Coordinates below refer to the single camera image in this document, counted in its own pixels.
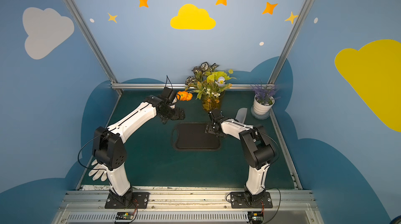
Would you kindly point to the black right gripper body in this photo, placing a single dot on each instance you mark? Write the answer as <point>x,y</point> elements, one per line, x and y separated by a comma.
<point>211,127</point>

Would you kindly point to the cleaver knife black handle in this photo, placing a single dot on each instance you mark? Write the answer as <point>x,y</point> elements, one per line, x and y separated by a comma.
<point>241,115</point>

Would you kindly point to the black plastic cutting board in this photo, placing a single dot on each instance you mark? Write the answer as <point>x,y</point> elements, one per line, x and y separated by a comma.
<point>190,136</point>

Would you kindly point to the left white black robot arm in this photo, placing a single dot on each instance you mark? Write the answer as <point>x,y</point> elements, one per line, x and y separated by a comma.
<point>109,144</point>

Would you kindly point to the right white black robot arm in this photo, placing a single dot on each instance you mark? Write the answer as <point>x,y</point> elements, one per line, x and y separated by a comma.
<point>259,149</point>

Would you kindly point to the right controller board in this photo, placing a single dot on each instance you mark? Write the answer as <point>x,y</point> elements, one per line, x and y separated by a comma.
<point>255,217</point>

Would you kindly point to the controller board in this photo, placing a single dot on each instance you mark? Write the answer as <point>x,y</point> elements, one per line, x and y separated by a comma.
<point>124,217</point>
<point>255,217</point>

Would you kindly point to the left controller board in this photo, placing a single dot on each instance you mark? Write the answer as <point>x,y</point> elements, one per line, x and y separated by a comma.
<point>124,217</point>

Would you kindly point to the flower bouquet in glass vase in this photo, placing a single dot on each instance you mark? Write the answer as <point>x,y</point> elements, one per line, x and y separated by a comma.
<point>207,84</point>

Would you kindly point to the rear aluminium crossbar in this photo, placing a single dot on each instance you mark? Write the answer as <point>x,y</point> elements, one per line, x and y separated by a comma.
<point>161,86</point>

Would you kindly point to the lavender plant in white pot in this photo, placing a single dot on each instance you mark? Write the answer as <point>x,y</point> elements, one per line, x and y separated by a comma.
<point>263,100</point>

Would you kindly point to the white work glove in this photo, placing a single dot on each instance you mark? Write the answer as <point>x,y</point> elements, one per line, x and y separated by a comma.
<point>98,171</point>

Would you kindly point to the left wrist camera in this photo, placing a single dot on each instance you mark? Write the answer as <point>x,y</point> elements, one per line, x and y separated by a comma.
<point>168,94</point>

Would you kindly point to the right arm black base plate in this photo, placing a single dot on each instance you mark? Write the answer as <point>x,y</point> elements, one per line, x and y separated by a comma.
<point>245,199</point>

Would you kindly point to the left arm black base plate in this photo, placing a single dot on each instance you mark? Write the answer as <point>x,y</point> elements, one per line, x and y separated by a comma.
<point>132,199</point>

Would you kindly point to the aluminium front rail frame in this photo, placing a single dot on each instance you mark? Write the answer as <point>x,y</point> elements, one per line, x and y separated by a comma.
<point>187,205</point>

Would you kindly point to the left aluminium frame post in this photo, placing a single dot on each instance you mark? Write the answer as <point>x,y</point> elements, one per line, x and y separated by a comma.
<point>80,21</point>

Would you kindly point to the aluminium frame post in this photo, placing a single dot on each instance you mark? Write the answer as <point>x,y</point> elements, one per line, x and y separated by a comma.
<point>80,21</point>
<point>295,30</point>

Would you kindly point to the right aluminium frame post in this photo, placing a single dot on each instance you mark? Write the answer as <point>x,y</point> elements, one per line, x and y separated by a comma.
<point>295,30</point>

